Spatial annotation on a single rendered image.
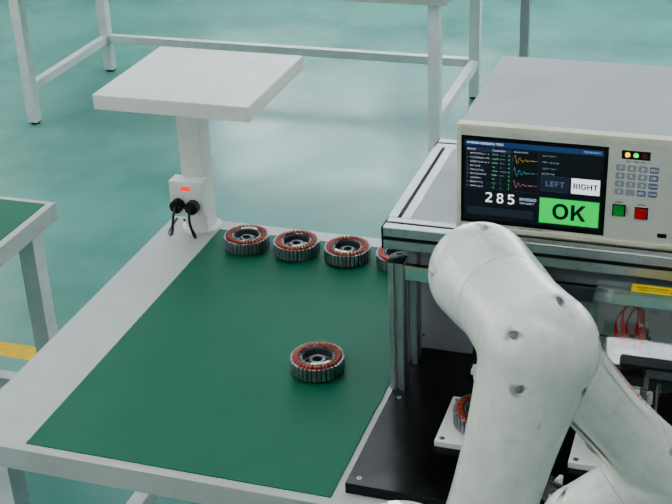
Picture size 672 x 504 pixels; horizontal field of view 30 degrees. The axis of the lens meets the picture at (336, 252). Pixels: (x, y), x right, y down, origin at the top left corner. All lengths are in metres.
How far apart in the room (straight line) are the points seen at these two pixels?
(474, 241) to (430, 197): 1.01
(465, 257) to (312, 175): 3.92
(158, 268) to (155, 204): 2.15
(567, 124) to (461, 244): 0.84
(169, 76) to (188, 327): 0.57
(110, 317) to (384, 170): 2.67
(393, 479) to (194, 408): 0.47
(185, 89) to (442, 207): 0.71
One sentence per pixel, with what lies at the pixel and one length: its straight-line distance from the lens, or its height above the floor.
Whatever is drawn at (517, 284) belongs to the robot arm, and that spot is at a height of 1.49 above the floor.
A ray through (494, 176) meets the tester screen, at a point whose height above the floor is 1.22.
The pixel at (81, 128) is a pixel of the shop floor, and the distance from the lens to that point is 6.02.
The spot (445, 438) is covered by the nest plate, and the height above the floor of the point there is 0.78.
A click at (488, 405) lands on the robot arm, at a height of 1.39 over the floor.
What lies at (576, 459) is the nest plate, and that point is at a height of 0.78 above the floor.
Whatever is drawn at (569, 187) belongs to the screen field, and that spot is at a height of 1.22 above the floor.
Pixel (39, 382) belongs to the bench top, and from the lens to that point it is 2.62.
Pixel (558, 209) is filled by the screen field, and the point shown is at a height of 1.17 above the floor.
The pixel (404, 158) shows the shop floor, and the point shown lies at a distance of 5.42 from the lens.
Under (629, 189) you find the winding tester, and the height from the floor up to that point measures 1.22.
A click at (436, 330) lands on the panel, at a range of 2.54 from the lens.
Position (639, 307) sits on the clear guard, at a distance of 2.15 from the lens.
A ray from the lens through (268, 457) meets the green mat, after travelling 2.31.
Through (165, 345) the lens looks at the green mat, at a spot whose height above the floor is 0.75.
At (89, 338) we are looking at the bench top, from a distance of 2.74.
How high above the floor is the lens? 2.12
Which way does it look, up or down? 27 degrees down
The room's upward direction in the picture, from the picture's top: 3 degrees counter-clockwise
